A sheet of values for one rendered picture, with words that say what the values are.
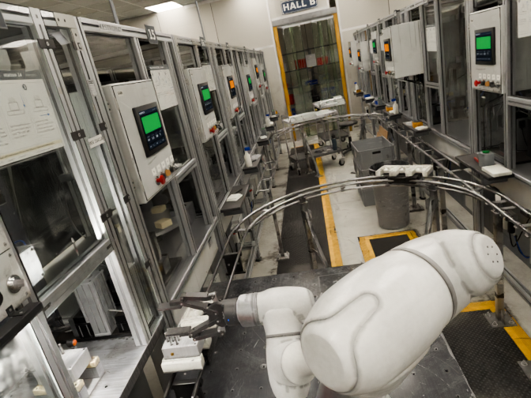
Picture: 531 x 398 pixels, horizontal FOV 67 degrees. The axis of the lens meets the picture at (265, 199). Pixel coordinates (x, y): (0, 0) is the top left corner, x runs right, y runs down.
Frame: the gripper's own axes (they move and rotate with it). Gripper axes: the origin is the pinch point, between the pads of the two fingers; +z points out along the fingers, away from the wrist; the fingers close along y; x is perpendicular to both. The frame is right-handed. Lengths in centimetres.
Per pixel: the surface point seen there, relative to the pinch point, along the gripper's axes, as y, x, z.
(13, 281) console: 30.3, 24.7, 19.5
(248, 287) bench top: -45, -88, -2
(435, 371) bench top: -44, -18, -76
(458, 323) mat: -111, -125, -119
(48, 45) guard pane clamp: 80, -21, 21
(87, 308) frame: -8, -25, 43
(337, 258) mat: -112, -232, -52
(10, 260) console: 34.3, 22.1, 20.5
